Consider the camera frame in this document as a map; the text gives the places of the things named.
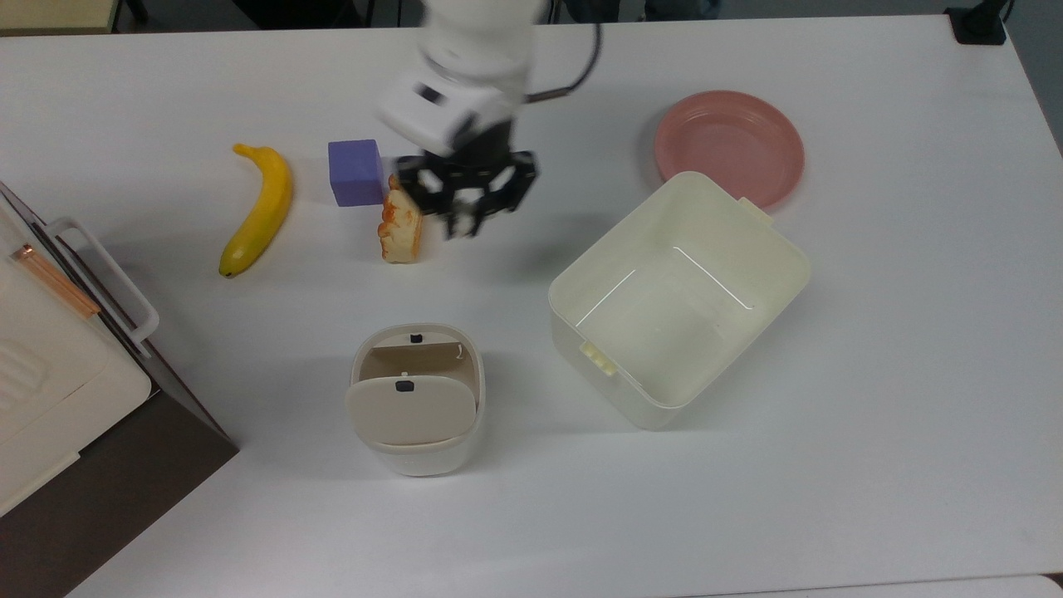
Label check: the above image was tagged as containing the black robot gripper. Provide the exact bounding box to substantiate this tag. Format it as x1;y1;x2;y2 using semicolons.
394;116;539;242

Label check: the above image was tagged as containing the small cream trash can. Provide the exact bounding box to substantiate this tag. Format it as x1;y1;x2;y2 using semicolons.
345;322;487;478

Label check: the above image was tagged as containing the toasted bread piece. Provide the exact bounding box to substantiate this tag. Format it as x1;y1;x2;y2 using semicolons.
378;173;427;265

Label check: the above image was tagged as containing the purple cube block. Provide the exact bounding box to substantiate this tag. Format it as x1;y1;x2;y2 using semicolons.
327;139;387;208

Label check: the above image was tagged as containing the yellow banana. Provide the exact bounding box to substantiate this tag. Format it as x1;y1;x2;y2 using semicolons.
218;143;294;279

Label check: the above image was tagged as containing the cream plastic storage bin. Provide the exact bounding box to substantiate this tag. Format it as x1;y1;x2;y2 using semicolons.
547;170;811;432

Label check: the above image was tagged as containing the pink plastic plate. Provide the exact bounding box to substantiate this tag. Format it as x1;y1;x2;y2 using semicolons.
654;90;806;210

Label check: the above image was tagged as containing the wooden furniture piece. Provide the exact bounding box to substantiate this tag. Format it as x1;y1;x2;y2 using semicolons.
0;0;123;36

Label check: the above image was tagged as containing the cream toaster oven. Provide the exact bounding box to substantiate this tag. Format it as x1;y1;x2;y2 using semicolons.
0;181;242;598

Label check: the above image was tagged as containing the black table clamp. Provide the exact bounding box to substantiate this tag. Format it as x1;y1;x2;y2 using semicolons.
945;0;1016;46

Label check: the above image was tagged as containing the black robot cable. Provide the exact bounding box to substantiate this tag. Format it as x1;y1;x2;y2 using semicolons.
523;23;604;105

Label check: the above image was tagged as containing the white oven door handle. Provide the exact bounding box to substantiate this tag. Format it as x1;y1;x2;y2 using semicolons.
46;216;160;346

